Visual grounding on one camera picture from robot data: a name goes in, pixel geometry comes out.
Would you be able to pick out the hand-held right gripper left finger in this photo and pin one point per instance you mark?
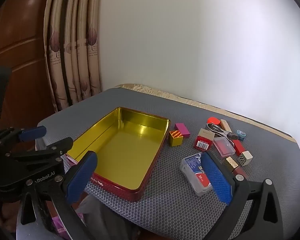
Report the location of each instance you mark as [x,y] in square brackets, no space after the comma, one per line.
[81,177]

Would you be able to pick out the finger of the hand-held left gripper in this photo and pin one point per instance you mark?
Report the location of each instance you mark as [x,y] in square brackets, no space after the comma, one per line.
[50,149]
[32,133]

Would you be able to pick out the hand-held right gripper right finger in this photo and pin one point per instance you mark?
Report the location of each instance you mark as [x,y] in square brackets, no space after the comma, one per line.
[216,177]

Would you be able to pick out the dark red block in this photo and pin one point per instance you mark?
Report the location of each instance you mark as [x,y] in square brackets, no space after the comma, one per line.
[238,171]

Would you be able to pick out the clear box blue red card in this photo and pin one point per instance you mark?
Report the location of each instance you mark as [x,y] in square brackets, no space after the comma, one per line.
[192,170]

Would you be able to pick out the clear box red inside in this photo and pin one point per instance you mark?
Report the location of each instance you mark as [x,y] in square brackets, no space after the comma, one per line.
[223,147]

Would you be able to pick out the black white zigzag block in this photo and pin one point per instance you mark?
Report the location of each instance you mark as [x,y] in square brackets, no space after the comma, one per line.
[244,158]

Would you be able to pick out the red and beige small box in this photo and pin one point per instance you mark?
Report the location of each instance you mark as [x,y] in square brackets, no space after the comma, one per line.
[203,143]

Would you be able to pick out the red tin box gold inside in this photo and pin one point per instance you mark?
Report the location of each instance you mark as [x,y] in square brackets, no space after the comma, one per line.
[125,150]

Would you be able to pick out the yellow block orange stripes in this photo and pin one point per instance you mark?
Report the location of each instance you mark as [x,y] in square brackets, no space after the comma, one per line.
[176,140]

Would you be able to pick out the pink block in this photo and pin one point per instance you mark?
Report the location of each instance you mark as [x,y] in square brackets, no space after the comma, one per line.
[182,130]

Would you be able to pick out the pink packet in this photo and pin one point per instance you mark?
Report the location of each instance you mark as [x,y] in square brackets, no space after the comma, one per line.
[79,215]

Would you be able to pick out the grey cloth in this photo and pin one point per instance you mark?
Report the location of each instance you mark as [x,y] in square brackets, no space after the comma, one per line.
[97,212]

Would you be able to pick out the small blue cap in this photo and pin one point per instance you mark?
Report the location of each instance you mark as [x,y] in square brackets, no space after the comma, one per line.
[241,134]

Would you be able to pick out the light wooden block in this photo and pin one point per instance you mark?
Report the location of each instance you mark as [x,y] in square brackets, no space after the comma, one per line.
[225,125]

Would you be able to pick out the red cap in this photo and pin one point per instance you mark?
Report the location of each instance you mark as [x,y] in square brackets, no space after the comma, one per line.
[213,120]

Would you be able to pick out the grey honeycomb mat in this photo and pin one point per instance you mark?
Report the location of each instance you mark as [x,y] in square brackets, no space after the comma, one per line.
[165,205]

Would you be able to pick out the beige leaf print curtain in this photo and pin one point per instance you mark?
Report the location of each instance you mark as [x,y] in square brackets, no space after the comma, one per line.
[72,55]

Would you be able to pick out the brown wooden door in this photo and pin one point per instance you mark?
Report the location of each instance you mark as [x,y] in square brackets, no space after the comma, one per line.
[20,30]

